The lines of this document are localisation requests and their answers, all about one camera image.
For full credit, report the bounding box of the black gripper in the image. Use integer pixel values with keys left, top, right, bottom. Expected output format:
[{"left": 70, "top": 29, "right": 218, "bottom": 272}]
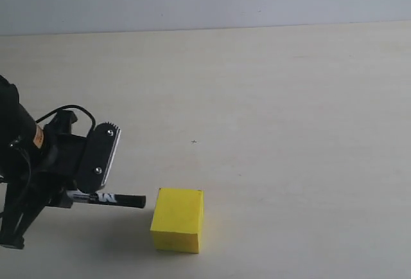
[{"left": 1, "top": 111, "right": 85, "bottom": 249}]

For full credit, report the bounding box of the black and white marker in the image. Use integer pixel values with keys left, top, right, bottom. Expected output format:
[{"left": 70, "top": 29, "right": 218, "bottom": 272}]
[{"left": 66, "top": 190, "right": 146, "bottom": 209}]

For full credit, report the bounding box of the yellow foam cube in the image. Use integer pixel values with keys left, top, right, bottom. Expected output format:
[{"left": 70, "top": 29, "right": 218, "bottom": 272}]
[{"left": 150, "top": 188, "right": 204, "bottom": 254}]

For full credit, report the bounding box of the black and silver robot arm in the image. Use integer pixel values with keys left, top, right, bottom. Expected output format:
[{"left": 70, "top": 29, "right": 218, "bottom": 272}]
[{"left": 1, "top": 78, "right": 85, "bottom": 249}]

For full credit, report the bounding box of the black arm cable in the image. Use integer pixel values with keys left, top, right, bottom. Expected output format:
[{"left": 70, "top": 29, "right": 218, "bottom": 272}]
[{"left": 0, "top": 104, "right": 97, "bottom": 228}]

